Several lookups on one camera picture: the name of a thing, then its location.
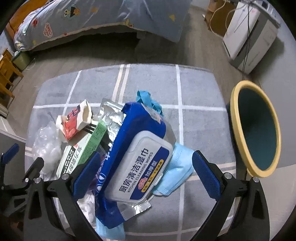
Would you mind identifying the wooden nightstand stool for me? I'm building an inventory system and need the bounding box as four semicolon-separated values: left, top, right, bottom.
0;48;23;107

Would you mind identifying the white air purifier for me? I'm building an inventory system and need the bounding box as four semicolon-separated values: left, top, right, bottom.
223;1;280;74

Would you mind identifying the red white paper carton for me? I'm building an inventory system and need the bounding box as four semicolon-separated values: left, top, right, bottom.
56;99;92;142

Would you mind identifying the blue cartoon duvet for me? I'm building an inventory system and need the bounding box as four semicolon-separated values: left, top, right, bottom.
14;1;191;51

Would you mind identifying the wooden tv cabinet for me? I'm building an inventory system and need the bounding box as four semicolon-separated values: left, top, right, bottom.
205;0;236;38

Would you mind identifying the silver foil pouch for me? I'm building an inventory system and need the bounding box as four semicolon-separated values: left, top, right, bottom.
97;98;126;144

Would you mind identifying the teal yellow-rimmed trash bin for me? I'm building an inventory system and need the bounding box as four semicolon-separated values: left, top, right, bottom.
226;80;281;178

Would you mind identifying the clear plastic bag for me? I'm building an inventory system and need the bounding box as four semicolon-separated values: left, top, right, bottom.
32;121;62;177

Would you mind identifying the small green waste basket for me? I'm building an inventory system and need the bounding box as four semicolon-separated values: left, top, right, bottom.
11;51;31;71

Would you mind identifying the green white medicine box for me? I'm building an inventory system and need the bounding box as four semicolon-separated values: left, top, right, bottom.
56;120;107;178

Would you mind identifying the purple snack wrapper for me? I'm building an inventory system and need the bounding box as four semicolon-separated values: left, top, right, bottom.
88;160;104;193

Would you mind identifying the blue wet wipes pack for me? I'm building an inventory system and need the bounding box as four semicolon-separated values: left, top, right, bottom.
95;102;176;228

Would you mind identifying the wooden bed frame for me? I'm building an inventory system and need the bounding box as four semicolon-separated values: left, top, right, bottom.
6;0;47;40

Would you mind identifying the light blue face mask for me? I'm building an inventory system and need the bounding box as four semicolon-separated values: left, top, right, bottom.
152;143;194;196

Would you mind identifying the white tissue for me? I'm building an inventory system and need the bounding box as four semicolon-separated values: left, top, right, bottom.
77;191;96;229

